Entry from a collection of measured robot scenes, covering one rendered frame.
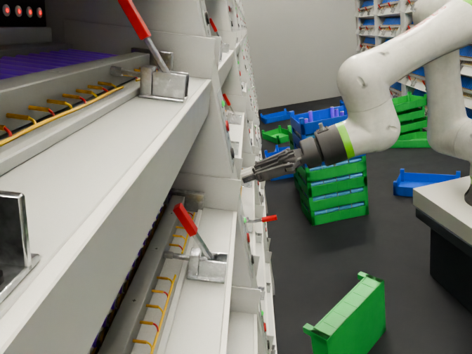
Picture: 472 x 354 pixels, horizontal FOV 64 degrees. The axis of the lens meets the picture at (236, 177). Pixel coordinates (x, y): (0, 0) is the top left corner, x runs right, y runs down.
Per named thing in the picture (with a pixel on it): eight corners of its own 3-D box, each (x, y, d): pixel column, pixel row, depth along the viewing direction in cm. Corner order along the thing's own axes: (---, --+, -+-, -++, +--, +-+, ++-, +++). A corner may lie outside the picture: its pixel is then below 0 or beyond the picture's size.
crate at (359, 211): (353, 198, 210) (352, 185, 207) (369, 214, 191) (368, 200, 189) (301, 209, 209) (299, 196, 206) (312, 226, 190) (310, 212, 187)
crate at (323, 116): (348, 114, 193) (346, 99, 190) (364, 123, 174) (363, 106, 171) (291, 126, 192) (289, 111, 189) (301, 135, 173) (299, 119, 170)
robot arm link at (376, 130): (412, 149, 86) (396, 133, 96) (400, 99, 81) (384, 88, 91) (352, 170, 89) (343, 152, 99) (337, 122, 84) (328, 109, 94)
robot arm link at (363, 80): (482, 45, 89) (442, 48, 99) (475, -4, 85) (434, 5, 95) (366, 114, 81) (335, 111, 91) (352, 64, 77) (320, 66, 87)
